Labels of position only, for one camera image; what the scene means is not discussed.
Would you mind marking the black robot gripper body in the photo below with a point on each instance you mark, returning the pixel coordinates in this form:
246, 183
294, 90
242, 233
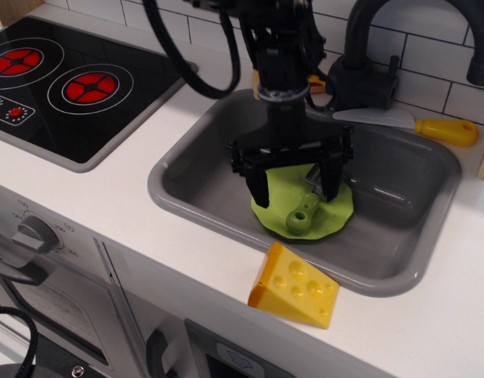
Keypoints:
291, 135

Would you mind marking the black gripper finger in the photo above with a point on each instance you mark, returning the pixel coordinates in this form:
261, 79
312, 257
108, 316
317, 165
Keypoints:
331, 173
257, 182

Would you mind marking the green handled grey spatula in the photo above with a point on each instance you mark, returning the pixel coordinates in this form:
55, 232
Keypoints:
299, 220

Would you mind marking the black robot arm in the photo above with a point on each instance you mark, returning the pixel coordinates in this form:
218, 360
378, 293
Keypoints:
285, 47

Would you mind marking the green toy plate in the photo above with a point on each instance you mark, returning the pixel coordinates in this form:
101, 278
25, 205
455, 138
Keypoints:
286, 186

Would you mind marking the grey plastic sink basin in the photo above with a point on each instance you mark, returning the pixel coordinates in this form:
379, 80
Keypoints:
402, 187

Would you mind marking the toy pizza slice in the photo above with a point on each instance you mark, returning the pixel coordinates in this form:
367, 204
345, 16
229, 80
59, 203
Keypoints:
317, 86

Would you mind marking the dark grey toy faucet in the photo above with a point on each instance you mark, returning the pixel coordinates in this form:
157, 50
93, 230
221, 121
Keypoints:
354, 81

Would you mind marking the yellow toy cheese wedge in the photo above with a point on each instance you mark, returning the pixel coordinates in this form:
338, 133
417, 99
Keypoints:
288, 286

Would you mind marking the black toy stove top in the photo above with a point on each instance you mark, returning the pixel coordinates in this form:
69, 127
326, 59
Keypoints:
71, 97

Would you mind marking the grey oven knob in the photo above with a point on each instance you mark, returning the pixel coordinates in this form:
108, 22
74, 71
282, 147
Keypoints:
35, 235

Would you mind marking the white toy oven front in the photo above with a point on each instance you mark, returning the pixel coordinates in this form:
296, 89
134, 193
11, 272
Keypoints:
76, 306

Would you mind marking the yellow handled toy knife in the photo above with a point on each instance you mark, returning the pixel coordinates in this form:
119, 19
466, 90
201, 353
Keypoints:
462, 133

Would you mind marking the dark grey cabinet handle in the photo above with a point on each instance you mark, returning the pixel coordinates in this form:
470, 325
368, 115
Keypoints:
156, 346

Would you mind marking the grey oven door handle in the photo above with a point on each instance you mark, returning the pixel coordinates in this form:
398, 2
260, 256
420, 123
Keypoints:
18, 268

